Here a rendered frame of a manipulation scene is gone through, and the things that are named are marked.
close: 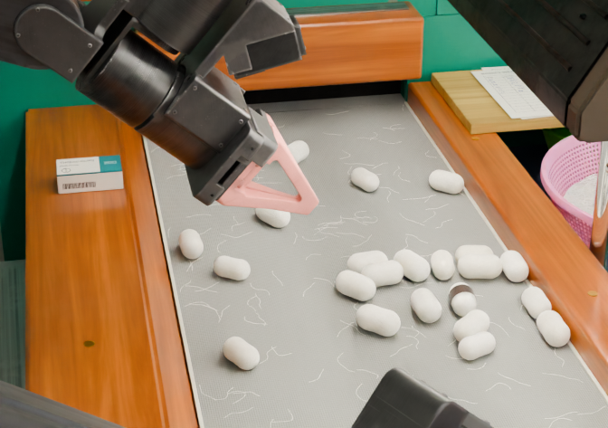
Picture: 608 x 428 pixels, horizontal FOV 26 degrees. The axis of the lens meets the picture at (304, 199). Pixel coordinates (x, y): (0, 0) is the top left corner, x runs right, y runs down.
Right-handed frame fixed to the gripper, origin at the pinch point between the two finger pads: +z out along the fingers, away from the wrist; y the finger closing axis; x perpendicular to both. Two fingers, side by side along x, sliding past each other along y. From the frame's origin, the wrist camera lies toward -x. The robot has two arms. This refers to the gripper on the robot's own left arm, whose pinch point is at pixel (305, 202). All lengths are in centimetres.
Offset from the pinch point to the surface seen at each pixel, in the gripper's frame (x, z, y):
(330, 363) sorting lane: 7.9, 8.1, -5.5
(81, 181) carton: 16.6, -7.6, 22.9
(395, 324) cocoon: 3.0, 11.4, -3.2
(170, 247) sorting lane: 14.6, 0.3, 15.3
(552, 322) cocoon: -5.1, 20.0, -6.0
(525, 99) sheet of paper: -14.2, 27.5, 34.0
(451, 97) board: -9.2, 22.1, 36.5
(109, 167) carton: 14.3, -6.2, 23.5
